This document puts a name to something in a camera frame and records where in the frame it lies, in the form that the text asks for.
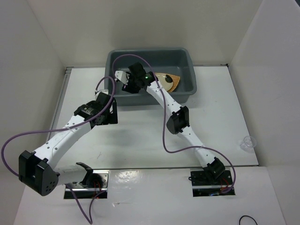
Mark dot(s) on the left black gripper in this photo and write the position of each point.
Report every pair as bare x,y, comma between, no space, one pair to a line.
112,116

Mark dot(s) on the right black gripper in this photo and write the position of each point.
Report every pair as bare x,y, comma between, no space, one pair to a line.
128,88

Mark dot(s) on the cream plate with black pattern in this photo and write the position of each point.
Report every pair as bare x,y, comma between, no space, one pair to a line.
165,80

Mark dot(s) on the orange woven fan basket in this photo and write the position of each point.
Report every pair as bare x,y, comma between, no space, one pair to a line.
176,80

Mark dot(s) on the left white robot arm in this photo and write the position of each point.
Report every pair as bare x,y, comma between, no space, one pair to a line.
37,169

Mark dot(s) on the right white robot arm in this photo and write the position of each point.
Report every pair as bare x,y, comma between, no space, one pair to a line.
176,118

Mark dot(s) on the grey plastic bin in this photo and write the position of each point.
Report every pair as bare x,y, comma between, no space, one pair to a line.
170,60

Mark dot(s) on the clear plastic cup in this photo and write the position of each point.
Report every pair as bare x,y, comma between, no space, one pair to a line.
248,144

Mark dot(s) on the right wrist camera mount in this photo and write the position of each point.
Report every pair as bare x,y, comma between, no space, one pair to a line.
121,76

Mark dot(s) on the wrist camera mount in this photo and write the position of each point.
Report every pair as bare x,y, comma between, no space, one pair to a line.
105,91
121,76

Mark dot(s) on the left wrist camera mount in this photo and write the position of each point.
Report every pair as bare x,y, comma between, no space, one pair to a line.
105,91

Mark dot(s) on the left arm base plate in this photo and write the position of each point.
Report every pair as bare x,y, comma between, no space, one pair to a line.
97,186

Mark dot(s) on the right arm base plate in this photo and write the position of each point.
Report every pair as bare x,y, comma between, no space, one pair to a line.
202,187

